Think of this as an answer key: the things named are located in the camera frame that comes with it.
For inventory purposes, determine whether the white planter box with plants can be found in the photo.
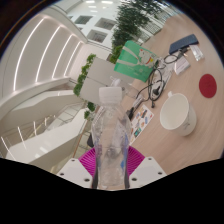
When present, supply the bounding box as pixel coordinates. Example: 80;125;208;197
73;53;136;120

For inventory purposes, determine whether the flat round red coaster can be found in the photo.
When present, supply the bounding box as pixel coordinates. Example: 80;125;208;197
198;73;218;99

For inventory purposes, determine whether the white paper cup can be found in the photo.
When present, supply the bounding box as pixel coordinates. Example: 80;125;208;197
159;91;198;137

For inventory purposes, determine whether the tall green indoor tree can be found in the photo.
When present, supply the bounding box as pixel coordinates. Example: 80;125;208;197
108;0;160;64

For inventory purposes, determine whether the clear plastic packet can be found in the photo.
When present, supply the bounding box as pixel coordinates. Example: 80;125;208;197
189;44;205;62

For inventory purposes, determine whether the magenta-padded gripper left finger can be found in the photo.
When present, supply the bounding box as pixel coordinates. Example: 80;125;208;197
56;147;98;189

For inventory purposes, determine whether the white paper sheet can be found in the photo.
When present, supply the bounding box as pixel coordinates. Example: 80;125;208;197
173;57;191;76

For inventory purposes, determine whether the dark blue notebook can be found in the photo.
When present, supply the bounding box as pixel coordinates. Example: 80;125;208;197
168;33;200;55

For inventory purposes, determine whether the black cable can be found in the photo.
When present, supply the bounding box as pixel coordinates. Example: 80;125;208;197
127;49;185;120

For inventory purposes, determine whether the colourful sticker sheet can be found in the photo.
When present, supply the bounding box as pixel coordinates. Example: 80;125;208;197
129;104;155;146

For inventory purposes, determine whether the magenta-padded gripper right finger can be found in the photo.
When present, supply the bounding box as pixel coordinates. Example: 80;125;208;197
126;145;167;190

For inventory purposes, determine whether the clear plastic water bottle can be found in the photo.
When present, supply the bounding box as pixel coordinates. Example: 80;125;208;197
90;86;133;191

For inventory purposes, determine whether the green printed shopping bag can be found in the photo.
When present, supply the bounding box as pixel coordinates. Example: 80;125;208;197
113;40;159;83

